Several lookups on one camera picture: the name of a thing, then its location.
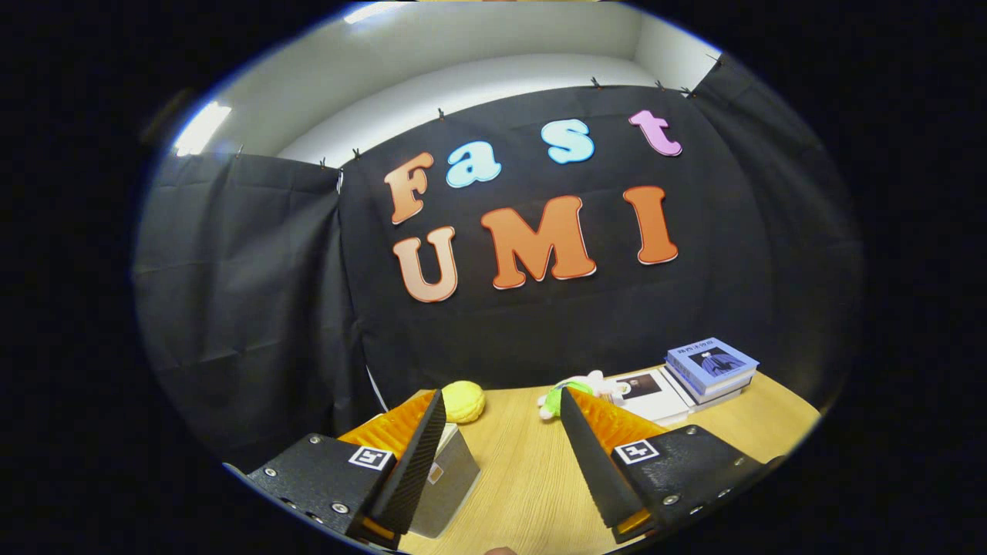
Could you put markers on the white book with dark photo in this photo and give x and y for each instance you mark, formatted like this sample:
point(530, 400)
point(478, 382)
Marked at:
point(651, 397)

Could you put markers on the green and pink plush toy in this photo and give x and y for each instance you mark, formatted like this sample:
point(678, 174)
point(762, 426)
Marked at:
point(597, 381)

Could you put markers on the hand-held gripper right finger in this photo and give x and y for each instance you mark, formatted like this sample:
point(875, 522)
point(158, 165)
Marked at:
point(590, 462)

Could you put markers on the grey fabric storage box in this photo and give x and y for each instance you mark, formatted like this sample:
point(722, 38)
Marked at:
point(447, 486)

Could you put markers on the long ceiling light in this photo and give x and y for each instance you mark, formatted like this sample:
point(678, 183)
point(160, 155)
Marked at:
point(202, 129)
point(370, 11)

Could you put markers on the black backdrop cloth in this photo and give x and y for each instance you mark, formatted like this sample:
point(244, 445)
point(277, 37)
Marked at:
point(540, 331)

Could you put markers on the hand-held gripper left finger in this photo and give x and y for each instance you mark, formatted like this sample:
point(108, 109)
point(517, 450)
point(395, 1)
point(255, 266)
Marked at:
point(416, 462)

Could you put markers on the blue cover book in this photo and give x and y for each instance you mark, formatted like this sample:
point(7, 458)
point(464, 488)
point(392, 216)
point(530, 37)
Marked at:
point(729, 389)
point(709, 362)

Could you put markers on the yellow walnut-shaped toy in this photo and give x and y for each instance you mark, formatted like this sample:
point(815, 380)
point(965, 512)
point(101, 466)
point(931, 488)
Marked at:
point(466, 401)

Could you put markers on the row of small black clips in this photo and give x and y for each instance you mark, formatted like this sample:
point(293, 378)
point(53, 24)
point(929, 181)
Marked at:
point(594, 82)

